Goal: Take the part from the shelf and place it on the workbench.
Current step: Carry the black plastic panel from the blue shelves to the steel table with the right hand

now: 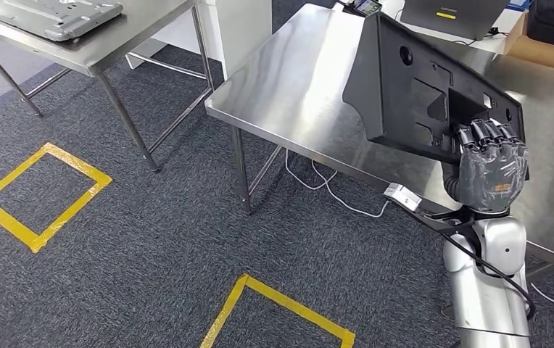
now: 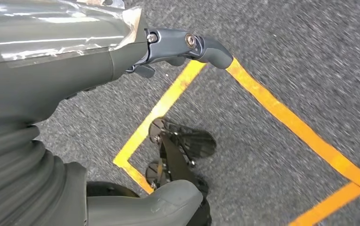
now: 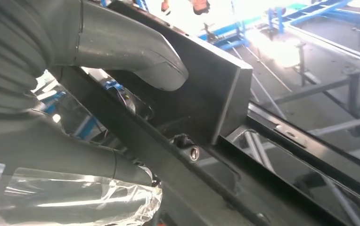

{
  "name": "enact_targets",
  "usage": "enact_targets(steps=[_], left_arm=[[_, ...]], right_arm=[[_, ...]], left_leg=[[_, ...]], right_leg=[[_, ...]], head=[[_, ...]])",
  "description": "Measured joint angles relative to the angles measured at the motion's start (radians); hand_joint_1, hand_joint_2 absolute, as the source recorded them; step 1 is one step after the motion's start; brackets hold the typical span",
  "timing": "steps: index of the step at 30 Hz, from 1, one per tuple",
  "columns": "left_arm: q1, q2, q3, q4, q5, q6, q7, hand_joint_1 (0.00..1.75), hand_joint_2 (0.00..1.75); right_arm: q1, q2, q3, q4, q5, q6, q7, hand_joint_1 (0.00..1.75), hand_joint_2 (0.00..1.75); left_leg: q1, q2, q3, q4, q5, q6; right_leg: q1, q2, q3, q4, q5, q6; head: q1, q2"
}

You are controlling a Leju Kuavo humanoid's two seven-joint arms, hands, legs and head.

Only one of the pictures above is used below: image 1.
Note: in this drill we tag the black plastic panel part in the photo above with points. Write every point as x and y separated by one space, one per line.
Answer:
392 96

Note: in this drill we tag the stainless steel workbench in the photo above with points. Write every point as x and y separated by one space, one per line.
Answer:
296 77

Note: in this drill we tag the grey sheet metal part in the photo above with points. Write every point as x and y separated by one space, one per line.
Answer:
41 17

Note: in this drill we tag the white cabinet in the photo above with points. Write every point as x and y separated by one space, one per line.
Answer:
243 33

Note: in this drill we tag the black handheld screen device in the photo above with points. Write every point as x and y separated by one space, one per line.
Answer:
363 7

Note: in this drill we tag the stainless steel table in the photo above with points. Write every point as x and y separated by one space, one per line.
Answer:
152 24

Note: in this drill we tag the grey laptop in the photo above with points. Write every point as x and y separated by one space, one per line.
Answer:
450 17

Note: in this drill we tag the yellow floor tape square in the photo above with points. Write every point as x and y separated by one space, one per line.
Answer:
3 223

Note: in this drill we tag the brown cardboard box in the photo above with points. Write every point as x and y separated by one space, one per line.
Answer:
536 55

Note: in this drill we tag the blue object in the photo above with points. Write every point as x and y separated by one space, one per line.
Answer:
518 5

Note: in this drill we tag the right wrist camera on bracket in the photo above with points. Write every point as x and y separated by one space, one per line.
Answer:
402 196

